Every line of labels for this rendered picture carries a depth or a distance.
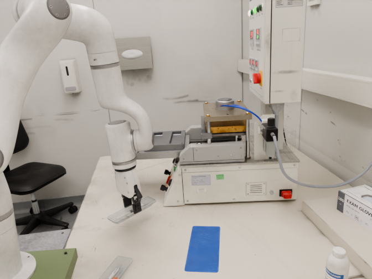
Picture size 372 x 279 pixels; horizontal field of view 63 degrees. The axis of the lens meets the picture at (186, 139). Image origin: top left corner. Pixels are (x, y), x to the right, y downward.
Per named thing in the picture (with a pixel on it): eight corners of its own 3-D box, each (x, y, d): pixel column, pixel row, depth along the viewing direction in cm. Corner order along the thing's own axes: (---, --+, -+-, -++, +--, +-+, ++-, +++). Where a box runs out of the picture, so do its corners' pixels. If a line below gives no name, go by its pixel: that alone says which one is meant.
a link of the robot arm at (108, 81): (143, 57, 99) (156, 143, 110) (94, 63, 99) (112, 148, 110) (139, 61, 90) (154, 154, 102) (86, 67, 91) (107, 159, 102)
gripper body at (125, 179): (108, 164, 109) (113, 192, 112) (122, 171, 101) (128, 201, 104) (126, 158, 113) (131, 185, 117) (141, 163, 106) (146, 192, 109)
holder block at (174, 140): (186, 135, 143) (185, 129, 142) (184, 149, 124) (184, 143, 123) (150, 137, 144) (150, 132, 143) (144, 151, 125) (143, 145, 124)
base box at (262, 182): (275, 168, 154) (276, 135, 149) (299, 206, 118) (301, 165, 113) (170, 172, 157) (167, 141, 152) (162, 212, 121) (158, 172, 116)
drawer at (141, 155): (190, 141, 145) (189, 126, 143) (189, 159, 124) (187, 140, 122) (128, 145, 146) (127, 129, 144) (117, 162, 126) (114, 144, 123)
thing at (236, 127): (242, 122, 140) (242, 101, 137) (249, 136, 119) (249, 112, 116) (204, 123, 141) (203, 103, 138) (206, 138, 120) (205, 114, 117)
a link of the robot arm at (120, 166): (106, 159, 107) (108, 167, 108) (119, 165, 101) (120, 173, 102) (127, 152, 112) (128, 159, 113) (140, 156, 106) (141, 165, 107)
